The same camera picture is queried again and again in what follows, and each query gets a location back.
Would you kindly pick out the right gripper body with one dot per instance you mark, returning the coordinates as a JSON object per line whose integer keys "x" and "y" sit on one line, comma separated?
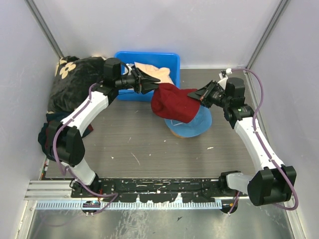
{"x": 214, "y": 96}

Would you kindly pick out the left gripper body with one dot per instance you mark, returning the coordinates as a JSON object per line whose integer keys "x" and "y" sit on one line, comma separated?
{"x": 134, "y": 81}

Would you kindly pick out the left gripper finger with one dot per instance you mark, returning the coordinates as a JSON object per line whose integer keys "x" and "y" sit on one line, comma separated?
{"x": 146, "y": 78}
{"x": 148, "y": 87}

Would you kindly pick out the dark red hat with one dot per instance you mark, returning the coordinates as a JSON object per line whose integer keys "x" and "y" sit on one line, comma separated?
{"x": 171, "y": 102}

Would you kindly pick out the light blue bucket hat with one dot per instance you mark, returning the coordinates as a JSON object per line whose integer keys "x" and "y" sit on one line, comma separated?
{"x": 197, "y": 126}

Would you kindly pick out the blue plastic bin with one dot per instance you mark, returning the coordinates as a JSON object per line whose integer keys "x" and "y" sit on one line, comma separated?
{"x": 164, "y": 65}

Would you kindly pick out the black floral blanket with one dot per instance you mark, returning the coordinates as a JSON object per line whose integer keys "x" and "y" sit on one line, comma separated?
{"x": 72, "y": 80}

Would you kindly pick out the navy and red cloth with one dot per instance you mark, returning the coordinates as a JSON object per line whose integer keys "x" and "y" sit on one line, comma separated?
{"x": 69, "y": 146}

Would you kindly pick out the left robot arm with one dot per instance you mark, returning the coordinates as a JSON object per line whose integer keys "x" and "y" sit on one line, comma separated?
{"x": 100, "y": 96}

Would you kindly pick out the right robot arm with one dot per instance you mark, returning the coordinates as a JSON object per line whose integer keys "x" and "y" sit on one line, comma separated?
{"x": 273, "y": 182}

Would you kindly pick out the beige bucket hat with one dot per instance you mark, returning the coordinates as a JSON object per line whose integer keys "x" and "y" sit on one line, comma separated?
{"x": 162, "y": 73}

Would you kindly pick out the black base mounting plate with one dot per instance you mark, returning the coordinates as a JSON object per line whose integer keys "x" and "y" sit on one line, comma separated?
{"x": 161, "y": 190}

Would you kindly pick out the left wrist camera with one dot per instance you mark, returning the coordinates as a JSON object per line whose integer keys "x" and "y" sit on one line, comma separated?
{"x": 127, "y": 68}

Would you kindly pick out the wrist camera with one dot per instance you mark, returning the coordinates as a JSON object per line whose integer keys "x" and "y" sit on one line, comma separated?
{"x": 223, "y": 75}
{"x": 127, "y": 68}

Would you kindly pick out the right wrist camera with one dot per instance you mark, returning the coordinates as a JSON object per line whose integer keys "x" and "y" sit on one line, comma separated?
{"x": 223, "y": 75}

